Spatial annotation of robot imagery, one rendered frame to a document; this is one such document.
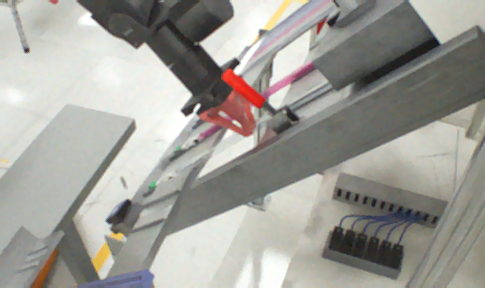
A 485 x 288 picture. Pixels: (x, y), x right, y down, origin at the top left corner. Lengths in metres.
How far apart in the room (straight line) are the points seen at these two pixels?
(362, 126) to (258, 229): 1.30
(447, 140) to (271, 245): 0.77
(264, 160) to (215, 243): 1.17
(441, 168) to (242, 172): 0.71
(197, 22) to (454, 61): 0.32
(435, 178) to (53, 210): 0.93
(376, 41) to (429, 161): 0.77
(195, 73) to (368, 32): 0.26
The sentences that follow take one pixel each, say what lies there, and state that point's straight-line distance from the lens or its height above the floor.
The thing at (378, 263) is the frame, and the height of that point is 0.66.
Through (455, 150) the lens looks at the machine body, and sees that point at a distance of 1.27.
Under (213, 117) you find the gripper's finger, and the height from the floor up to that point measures 0.99.
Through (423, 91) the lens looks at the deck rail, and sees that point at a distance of 0.45.
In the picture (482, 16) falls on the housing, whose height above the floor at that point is 1.25.
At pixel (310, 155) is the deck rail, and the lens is 0.53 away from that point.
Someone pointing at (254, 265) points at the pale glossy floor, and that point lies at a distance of 1.66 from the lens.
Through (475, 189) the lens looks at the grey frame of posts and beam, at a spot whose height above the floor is 1.10.
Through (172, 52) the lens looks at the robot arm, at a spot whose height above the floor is 1.09.
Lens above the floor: 1.42
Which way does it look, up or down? 44 degrees down
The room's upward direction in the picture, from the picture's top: straight up
